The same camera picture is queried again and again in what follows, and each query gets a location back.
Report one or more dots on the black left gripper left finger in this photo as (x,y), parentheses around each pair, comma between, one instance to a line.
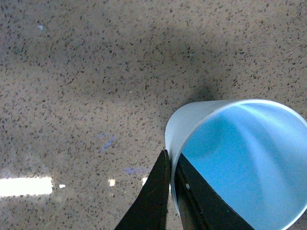
(149,210)

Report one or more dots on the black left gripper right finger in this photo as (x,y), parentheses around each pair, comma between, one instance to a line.
(200,207)

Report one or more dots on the blue cup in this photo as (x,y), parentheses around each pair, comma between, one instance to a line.
(252,153)

